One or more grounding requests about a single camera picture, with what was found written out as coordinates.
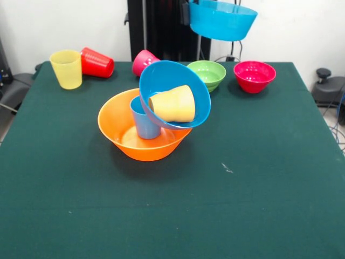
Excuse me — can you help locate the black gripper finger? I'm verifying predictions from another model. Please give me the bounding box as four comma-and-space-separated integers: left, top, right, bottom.
181, 2, 191, 26

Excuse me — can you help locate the light blue shallow bowl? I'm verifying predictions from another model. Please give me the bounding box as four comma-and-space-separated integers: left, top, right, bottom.
188, 0, 259, 42

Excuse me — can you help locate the large blue bowl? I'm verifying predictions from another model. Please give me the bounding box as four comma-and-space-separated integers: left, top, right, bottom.
139, 60, 212, 131

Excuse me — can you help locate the pink cup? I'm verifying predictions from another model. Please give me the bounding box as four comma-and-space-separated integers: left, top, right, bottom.
132, 49, 161, 77

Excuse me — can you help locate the small yellow orange cup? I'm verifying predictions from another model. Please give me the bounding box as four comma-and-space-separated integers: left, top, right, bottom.
147, 85, 196, 124

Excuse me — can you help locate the red cup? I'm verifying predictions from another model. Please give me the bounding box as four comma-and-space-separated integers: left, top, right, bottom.
80, 47, 115, 79

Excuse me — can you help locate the blue cup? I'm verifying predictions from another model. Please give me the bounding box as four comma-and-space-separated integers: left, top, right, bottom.
129, 96, 162, 140

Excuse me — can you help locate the large orange bowl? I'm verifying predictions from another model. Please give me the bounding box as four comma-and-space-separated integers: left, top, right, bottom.
97, 87, 193, 162

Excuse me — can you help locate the green bowl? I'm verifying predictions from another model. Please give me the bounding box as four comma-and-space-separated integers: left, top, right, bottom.
187, 60, 227, 93

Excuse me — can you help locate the pink bowl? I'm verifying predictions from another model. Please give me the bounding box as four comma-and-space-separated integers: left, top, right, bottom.
233, 60, 277, 94

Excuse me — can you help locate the pale yellow cup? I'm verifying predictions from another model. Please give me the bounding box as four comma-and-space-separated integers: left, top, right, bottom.
49, 49, 82, 90

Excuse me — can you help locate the dark green table cloth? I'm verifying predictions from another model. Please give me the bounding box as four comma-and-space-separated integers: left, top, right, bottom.
0, 60, 345, 259

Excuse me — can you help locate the black equipment box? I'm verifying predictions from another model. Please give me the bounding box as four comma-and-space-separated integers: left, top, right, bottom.
0, 37, 14, 84

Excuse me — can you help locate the black wall cable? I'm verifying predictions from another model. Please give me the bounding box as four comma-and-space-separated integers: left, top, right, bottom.
230, 0, 245, 59

